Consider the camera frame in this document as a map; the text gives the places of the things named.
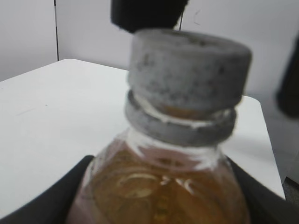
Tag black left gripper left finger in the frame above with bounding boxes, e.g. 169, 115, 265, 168
0, 155, 94, 224

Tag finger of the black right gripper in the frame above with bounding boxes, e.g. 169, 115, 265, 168
276, 37, 299, 119
111, 0, 188, 33

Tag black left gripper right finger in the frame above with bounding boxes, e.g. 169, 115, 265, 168
227, 157, 299, 224

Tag white bottle cap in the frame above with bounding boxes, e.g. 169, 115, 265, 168
128, 29, 252, 112

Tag oolong tea plastic bottle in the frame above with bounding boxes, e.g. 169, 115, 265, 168
66, 87, 250, 224

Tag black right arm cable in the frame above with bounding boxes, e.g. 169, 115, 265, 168
178, 10, 185, 31

